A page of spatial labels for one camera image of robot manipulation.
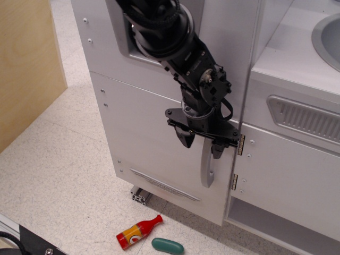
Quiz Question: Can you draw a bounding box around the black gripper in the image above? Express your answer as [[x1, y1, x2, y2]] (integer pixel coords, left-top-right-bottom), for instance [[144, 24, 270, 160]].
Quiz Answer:
[[165, 105, 239, 159]]

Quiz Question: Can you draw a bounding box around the silver fridge door handle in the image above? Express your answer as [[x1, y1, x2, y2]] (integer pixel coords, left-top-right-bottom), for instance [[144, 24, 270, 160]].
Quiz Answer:
[[200, 138, 214, 188]]

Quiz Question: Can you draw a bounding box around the white fridge door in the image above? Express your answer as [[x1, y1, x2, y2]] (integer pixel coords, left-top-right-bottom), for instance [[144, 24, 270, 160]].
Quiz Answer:
[[90, 72, 235, 225]]

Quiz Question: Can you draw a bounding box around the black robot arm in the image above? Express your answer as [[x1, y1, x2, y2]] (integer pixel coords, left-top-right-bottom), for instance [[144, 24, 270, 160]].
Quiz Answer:
[[118, 1, 240, 159]]

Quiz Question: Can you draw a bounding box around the white toy fridge cabinet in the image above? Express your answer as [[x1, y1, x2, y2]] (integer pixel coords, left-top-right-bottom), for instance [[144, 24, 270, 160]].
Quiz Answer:
[[70, 0, 262, 226]]

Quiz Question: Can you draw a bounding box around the upper brass cabinet hinge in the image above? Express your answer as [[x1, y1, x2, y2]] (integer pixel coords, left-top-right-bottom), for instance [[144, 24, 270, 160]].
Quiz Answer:
[[237, 134, 245, 156]]

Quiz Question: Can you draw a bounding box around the brass cabinet hinge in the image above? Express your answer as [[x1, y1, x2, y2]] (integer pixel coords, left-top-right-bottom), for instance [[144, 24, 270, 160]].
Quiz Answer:
[[237, 134, 245, 156], [231, 174, 238, 190]]

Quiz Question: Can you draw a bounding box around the lower brass cabinet hinge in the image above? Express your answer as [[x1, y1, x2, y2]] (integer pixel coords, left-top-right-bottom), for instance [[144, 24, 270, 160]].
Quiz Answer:
[[231, 174, 238, 190]]

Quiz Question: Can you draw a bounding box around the aluminium extrusion foot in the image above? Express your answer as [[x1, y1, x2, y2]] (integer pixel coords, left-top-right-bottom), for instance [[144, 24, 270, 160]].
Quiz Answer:
[[130, 186, 152, 206]]

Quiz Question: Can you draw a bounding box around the white toy kitchen counter unit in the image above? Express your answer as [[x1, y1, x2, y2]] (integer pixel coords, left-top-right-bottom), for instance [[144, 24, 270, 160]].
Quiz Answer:
[[226, 1, 339, 254]]

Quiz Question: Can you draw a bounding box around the white cabinet door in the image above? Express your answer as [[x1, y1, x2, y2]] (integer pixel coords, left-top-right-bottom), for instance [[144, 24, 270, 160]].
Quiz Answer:
[[231, 124, 339, 240]]

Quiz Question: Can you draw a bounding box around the green toy pickle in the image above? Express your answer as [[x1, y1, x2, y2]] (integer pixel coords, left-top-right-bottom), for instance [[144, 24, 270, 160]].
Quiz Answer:
[[151, 237, 184, 254]]

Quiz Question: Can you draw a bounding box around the red toy sauce bottle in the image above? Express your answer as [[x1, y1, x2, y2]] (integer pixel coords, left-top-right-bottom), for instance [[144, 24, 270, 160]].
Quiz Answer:
[[116, 215, 163, 250]]

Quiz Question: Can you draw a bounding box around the silver ice dispenser recess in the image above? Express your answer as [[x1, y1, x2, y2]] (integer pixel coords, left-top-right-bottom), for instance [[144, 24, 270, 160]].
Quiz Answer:
[[106, 1, 207, 75]]

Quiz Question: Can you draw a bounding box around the silver vent panel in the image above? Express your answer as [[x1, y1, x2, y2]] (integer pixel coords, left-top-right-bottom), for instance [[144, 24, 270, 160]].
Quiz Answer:
[[267, 95, 339, 145]]

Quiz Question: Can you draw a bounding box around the silver toy sink basin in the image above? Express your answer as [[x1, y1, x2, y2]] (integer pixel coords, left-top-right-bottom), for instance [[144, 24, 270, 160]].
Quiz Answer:
[[311, 13, 340, 72]]

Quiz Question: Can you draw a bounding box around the wooden panel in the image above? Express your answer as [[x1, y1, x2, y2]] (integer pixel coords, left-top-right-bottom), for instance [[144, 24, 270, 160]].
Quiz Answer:
[[1, 1, 67, 151]]

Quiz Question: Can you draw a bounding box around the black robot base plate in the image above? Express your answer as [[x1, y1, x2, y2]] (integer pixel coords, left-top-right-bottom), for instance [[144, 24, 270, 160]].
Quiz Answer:
[[19, 225, 66, 255]]

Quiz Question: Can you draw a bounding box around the aluminium rail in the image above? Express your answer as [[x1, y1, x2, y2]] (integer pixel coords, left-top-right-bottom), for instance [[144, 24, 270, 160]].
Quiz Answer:
[[0, 214, 20, 239]]

